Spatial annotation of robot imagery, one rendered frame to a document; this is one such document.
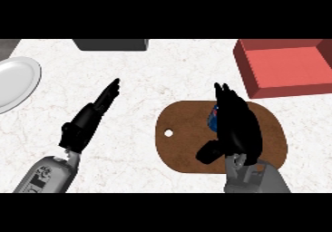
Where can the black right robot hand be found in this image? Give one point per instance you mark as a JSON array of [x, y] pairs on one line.
[[235, 127]]

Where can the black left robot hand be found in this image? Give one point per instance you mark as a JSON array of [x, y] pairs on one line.
[[85, 118]]

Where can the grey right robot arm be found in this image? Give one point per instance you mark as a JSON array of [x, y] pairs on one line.
[[251, 176]]

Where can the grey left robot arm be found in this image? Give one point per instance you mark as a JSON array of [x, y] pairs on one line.
[[50, 175]]

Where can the blue can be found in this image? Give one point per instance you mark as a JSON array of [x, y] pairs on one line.
[[212, 119]]

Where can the brown wooden cutting board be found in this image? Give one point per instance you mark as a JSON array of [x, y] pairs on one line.
[[186, 142]]

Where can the red cardboard box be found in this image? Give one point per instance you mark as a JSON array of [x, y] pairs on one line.
[[286, 68]]

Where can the white plate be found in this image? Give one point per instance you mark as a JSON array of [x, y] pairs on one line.
[[12, 83]]

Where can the dark grey appliance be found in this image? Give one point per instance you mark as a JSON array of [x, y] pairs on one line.
[[111, 44]]

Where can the grey flat object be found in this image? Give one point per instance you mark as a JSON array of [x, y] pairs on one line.
[[3, 48]]

